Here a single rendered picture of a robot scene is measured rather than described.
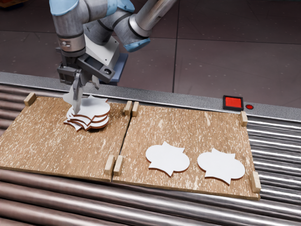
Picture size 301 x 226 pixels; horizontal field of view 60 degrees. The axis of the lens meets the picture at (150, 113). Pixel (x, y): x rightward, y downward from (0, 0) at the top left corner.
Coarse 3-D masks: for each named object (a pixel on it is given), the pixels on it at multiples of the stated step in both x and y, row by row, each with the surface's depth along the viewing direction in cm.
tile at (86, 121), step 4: (72, 108) 92; (72, 112) 90; (72, 116) 89; (104, 116) 89; (72, 120) 88; (76, 120) 88; (80, 120) 87; (84, 120) 87; (88, 120) 87; (96, 120) 87; (100, 120) 87; (104, 120) 89; (88, 124) 86
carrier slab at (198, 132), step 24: (144, 120) 94; (168, 120) 94; (192, 120) 94; (216, 120) 94; (240, 120) 94; (144, 144) 85; (192, 144) 85; (216, 144) 85; (240, 144) 85; (144, 168) 78; (192, 168) 78; (216, 192) 72; (240, 192) 71
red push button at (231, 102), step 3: (225, 99) 105; (228, 99) 105; (231, 99) 105; (234, 99) 105; (237, 99) 105; (240, 99) 105; (225, 102) 104; (228, 102) 103; (231, 102) 103; (234, 102) 103; (237, 102) 103; (240, 102) 103; (228, 105) 102; (231, 105) 102; (234, 105) 102; (237, 105) 102; (240, 105) 102
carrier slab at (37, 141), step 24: (24, 120) 94; (48, 120) 94; (120, 120) 94; (0, 144) 85; (24, 144) 85; (48, 144) 85; (72, 144) 85; (96, 144) 85; (120, 144) 85; (0, 168) 79; (24, 168) 78; (48, 168) 78; (72, 168) 78; (96, 168) 78
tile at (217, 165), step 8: (208, 152) 81; (216, 152) 81; (200, 160) 78; (208, 160) 78; (216, 160) 78; (224, 160) 78; (232, 160) 78; (200, 168) 77; (208, 168) 76; (216, 168) 76; (224, 168) 76; (232, 168) 76; (240, 168) 76; (208, 176) 74; (216, 176) 74; (224, 176) 74; (232, 176) 74; (240, 176) 74
